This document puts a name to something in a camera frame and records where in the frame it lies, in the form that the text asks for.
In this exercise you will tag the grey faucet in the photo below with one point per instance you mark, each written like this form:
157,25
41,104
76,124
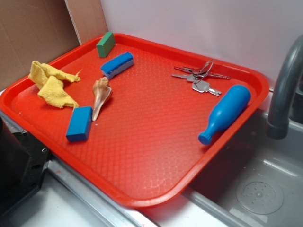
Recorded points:
287,99

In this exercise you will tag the silver key bunch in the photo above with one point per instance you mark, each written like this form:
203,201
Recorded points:
197,77

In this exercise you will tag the blue sponge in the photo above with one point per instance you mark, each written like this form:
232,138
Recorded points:
117,65

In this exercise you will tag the brown conch seashell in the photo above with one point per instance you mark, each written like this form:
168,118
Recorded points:
102,92

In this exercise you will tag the yellow cloth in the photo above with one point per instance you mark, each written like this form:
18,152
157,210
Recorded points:
49,81

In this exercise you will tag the red plastic tray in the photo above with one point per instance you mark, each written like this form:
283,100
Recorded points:
143,149

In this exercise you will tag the blue plastic bottle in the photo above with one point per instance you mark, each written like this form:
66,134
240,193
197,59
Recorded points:
225,112

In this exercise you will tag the grey sink basin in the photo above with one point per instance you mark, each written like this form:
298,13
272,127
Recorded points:
254,181

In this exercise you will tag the brown cardboard panel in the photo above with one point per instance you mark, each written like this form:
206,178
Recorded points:
43,30

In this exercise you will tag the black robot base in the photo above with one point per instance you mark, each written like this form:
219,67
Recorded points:
23,161

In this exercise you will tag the green rectangular block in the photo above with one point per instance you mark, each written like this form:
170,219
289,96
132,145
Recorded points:
106,44

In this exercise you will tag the blue rectangular block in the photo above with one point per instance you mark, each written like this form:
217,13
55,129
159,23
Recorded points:
80,123

